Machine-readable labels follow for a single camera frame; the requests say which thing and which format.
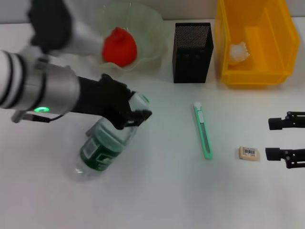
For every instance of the white paper ball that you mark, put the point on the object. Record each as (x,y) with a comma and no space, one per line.
(238,53)

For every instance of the translucent wavy fruit plate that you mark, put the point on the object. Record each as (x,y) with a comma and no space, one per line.
(150,31)

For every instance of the red-orange toy orange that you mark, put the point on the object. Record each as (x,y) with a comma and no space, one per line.
(121,50)

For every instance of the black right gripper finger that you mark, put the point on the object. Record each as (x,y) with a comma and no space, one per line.
(293,157)
(293,120)

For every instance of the black mesh pen holder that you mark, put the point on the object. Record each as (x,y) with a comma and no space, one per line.
(191,64)

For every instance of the green utility knife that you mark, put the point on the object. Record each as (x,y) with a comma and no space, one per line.
(203,133)

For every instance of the beige eraser with barcode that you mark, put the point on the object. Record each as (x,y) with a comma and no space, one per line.
(249,153)

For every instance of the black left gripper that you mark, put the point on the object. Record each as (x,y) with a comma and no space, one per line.
(102,97)

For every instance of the yellow plastic bin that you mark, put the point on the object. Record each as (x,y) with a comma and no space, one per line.
(257,78)

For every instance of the clear green-label water bottle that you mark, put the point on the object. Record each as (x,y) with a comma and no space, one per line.
(102,150)

